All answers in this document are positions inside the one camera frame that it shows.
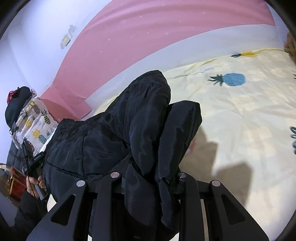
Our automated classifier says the black puffer jacket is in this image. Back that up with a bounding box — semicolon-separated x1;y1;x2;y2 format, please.
43;70;202;240

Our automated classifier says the person's left forearm black sleeve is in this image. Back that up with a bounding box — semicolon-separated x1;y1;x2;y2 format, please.
13;190;49;240

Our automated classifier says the red and gold box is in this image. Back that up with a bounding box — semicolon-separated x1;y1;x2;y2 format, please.
1;163;27;201

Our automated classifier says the pineapple print folded quilt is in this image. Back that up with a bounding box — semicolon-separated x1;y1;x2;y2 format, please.
11;89;58;155

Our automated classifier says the black hat with red trim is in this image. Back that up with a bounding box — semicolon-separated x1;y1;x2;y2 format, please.
5;86;32;128

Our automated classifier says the yellow pineapple print bed cover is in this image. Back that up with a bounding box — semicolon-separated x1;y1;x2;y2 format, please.
164;49;295;240

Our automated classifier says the brown teddy bear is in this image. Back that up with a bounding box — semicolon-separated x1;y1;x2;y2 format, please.
284;32;296;63

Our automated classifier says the beige wall switch plate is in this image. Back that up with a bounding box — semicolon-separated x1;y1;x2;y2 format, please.
60;34;72;49

